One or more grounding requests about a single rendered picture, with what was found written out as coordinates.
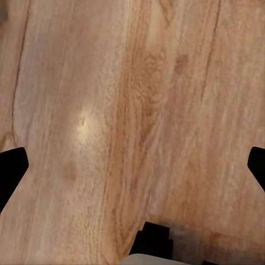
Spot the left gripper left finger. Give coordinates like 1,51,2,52
0,147,29,213

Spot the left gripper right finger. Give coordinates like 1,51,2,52
247,146,265,191

